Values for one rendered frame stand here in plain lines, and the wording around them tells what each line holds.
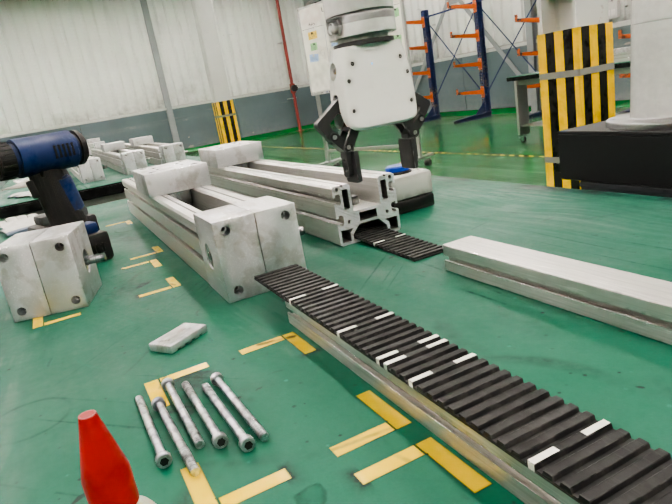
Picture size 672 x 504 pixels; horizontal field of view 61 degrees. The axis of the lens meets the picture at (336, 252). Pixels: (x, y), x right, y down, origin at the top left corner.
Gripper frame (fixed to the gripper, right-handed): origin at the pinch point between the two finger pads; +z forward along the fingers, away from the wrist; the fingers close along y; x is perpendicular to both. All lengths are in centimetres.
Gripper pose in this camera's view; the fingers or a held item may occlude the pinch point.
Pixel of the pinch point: (381, 165)
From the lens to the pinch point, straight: 75.9
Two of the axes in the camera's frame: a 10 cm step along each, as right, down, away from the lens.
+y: 8.8, -2.7, 3.9
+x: -4.4, -1.7, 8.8
